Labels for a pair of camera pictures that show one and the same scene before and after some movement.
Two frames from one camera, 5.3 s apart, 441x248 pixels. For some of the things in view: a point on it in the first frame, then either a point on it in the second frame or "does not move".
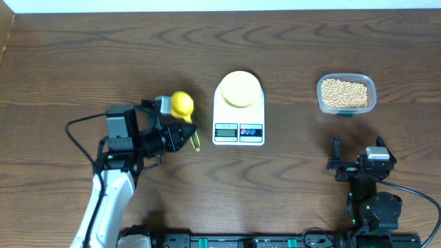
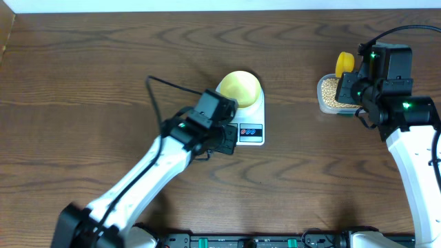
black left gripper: (173, 141) → (229, 132)
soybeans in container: (339, 94) does not move
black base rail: (175, 240) does not move
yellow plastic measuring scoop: (182, 104) → (344, 63)
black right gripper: (347, 169) → (342, 93)
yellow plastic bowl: (240, 89) does not move
